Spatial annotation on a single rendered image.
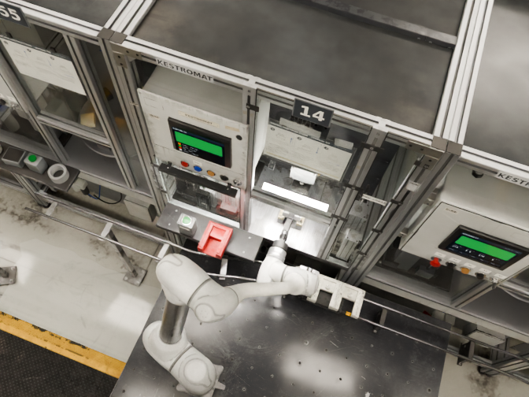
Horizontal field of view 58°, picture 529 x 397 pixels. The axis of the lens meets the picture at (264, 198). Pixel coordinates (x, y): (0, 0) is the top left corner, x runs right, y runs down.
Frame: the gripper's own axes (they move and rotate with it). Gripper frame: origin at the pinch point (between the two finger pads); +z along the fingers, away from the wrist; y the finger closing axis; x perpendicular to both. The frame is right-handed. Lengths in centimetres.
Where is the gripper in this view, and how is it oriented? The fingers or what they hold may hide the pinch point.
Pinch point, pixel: (292, 213)
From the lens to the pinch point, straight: 241.0
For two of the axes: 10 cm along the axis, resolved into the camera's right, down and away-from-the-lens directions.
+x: -9.4, -3.3, 1.2
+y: 0.4, -4.2, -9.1
